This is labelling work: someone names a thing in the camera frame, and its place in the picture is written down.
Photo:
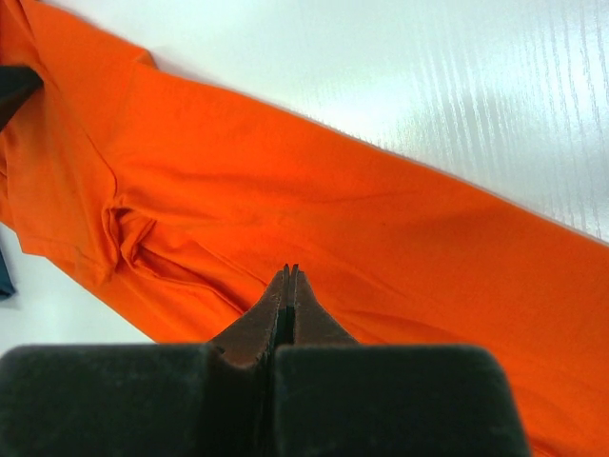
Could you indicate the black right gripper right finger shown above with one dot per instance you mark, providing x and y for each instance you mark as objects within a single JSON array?
[{"x": 352, "y": 400}]

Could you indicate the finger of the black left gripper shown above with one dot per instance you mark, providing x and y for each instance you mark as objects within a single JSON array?
[{"x": 17, "y": 85}]

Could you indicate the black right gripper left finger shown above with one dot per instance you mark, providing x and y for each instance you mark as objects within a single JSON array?
[{"x": 202, "y": 399}]

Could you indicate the orange t-shirt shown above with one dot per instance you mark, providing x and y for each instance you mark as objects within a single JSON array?
[{"x": 175, "y": 203}]

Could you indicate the blue folded t-shirt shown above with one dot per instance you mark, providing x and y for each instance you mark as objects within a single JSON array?
[{"x": 7, "y": 289}]

